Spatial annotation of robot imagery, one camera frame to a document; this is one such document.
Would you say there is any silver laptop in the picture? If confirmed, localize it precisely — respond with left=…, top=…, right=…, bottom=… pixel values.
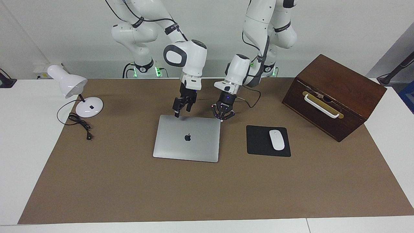
left=153, top=114, right=221, bottom=163

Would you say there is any black mouse pad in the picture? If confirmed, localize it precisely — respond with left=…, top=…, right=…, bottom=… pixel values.
left=246, top=125, right=291, bottom=158

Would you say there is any white computer mouse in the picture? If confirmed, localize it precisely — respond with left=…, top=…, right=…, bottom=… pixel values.
left=269, top=129, right=285, bottom=151

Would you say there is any brown table mat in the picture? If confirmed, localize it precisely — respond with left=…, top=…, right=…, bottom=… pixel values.
left=18, top=78, right=414, bottom=225

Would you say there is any white desk lamp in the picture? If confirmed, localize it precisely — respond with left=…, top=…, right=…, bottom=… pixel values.
left=47, top=64, right=104, bottom=118

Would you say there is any dark brown wooden box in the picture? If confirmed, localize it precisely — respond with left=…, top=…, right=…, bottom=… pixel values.
left=282, top=54, right=387, bottom=143

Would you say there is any black tripod leg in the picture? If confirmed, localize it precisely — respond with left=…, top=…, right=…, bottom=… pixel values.
left=377, top=51, right=414, bottom=86

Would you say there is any black stand foot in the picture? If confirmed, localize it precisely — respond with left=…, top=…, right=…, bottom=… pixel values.
left=0, top=68, right=17, bottom=88

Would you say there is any blue crate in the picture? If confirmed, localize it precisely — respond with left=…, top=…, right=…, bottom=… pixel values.
left=398, top=80, right=414, bottom=114

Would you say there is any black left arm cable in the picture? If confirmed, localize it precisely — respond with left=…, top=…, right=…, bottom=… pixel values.
left=238, top=31, right=261, bottom=108

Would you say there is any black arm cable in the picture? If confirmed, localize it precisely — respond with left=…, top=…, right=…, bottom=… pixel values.
left=105, top=0, right=188, bottom=41
left=238, top=31, right=261, bottom=108

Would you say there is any black base cable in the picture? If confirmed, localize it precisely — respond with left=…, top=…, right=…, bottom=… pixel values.
left=122, top=62, right=169, bottom=79

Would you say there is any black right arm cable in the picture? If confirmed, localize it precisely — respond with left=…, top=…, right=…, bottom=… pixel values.
left=105, top=0, right=188, bottom=41

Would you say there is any white box handle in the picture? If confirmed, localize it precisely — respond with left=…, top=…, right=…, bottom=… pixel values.
left=303, top=94, right=341, bottom=119

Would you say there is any brass handle plate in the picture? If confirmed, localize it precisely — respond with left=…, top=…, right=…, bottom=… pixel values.
left=302, top=91, right=344, bottom=119

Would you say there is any black lamp power cable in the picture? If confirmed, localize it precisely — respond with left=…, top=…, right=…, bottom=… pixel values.
left=57, top=99, right=94, bottom=141

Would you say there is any white wall socket strip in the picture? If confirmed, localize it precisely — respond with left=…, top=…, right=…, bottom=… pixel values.
left=33, top=62, right=65, bottom=80

